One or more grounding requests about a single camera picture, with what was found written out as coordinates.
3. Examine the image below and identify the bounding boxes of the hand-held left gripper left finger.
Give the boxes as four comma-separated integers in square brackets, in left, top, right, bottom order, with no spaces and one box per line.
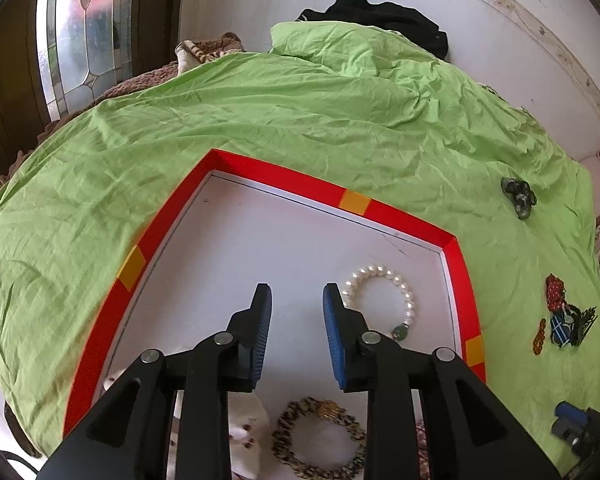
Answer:
[36,283,273,480]

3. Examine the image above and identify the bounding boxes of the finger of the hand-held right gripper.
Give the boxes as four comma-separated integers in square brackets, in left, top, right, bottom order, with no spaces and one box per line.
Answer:
[551,419,580,445]
[554,400,587,424]

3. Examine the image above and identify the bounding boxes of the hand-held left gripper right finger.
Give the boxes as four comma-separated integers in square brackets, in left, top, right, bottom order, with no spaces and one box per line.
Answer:
[322,283,563,480]

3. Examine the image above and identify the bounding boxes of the black comb hair clip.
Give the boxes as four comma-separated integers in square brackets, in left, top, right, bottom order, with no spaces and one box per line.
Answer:
[572,306,599,347]

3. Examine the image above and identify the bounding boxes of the red dotted scrunchie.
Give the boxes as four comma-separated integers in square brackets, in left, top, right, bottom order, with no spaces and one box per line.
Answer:
[545,273,568,313]

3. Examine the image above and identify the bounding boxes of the red cardboard tray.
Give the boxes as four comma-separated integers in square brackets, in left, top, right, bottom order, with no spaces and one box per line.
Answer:
[62,148,488,480]

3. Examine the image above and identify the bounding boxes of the green bed sheet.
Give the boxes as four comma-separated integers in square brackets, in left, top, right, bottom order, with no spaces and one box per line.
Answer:
[0,21,600,476]

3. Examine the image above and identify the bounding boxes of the dark green scrunchie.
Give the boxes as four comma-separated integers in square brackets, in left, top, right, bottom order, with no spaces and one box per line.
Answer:
[500,176,537,220]

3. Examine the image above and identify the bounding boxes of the brown knit blanket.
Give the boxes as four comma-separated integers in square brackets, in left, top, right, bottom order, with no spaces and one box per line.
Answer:
[0,60,181,201]

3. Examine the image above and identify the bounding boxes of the tiger print plush cloth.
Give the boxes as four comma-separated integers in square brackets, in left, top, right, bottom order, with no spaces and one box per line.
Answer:
[174,32,246,73]

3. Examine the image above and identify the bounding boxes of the black clothing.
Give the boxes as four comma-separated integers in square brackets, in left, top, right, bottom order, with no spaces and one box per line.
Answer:
[297,0,450,60]

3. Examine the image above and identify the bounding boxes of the stained glass window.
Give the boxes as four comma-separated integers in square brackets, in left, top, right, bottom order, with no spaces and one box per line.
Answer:
[35,0,136,123]

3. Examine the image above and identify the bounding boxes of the amber bead bracelet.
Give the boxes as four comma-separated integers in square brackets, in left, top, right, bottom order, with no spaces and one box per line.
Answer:
[531,317,548,356]

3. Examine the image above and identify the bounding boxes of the white pearl bracelet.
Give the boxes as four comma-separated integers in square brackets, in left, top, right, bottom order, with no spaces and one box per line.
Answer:
[341,265,417,342]

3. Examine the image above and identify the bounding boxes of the leopard print bead bracelet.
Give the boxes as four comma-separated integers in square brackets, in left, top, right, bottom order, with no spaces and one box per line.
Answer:
[271,396,368,480]

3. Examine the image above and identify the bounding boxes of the brown wooden window frame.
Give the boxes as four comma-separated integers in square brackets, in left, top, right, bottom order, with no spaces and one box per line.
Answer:
[0,0,188,196]

